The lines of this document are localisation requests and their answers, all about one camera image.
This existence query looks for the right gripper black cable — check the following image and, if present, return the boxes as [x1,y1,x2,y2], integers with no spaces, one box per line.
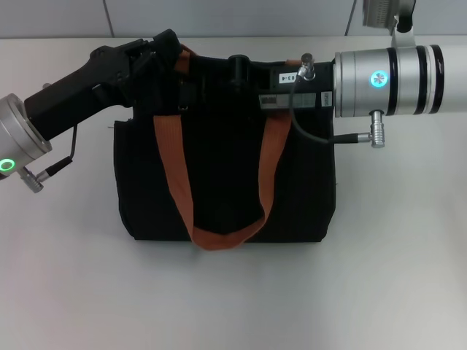
[291,52,386,149]

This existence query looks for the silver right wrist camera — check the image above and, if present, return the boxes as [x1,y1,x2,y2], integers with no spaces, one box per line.
[361,0,419,50]

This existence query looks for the black bag with orange handles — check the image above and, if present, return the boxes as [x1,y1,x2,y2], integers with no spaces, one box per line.
[112,42,339,253]

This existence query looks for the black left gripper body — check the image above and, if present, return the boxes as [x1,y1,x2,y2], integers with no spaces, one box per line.
[23,38,158,142]

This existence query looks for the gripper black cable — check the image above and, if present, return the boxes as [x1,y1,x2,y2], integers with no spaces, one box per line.
[19,125,80,194]
[291,52,386,149]

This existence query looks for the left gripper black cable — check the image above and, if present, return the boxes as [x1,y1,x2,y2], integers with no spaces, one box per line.
[19,125,80,194]

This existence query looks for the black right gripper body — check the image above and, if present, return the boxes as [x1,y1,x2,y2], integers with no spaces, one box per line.
[254,61,337,113]

